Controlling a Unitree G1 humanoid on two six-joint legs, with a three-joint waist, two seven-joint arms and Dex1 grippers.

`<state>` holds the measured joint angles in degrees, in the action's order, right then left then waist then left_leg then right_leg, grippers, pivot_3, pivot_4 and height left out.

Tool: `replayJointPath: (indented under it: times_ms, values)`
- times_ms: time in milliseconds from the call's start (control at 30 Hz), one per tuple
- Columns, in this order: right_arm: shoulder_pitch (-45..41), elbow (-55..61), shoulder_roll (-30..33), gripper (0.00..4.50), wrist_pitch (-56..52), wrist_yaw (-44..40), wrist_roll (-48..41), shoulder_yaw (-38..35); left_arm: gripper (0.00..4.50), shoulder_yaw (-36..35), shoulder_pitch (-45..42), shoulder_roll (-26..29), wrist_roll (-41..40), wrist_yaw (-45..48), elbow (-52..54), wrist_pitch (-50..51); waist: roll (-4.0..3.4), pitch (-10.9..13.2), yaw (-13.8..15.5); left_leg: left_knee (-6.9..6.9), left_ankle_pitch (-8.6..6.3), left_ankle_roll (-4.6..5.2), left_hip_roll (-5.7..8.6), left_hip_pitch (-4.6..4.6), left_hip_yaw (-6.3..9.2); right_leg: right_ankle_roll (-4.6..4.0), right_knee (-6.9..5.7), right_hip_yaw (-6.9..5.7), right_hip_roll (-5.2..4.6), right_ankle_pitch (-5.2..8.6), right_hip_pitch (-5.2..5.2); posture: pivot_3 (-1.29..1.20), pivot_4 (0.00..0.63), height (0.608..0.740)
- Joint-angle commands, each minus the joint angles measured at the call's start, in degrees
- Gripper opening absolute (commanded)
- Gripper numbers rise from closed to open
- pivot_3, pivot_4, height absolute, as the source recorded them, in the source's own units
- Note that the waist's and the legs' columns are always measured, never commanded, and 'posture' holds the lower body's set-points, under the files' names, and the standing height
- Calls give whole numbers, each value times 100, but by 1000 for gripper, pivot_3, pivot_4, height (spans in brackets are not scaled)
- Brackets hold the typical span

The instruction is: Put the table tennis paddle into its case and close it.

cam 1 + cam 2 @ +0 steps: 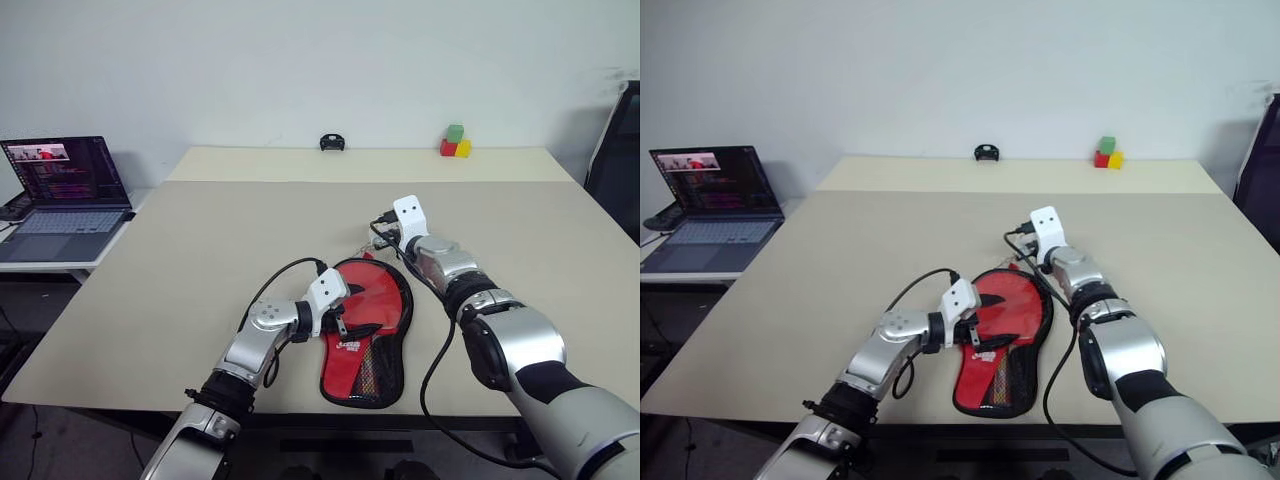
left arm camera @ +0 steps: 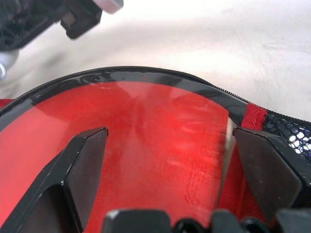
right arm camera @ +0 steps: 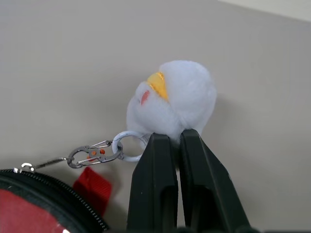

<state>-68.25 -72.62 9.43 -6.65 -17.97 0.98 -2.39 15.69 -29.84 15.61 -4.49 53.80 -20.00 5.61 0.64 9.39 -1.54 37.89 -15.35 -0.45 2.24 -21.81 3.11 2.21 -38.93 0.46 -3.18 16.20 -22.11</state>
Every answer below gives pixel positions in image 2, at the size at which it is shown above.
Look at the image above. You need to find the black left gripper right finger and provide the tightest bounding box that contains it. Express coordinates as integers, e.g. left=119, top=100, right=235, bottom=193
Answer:
left=232, top=126, right=311, bottom=224

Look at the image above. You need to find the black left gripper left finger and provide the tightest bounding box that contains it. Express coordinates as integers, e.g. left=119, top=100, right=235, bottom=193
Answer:
left=0, top=126, right=109, bottom=233

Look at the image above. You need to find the black and red paddle case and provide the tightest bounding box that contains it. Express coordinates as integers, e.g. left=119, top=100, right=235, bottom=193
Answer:
left=0, top=65, right=311, bottom=233

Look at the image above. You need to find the red table tennis paddle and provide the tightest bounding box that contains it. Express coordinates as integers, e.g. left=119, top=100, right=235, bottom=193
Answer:
left=0, top=81, right=231, bottom=233

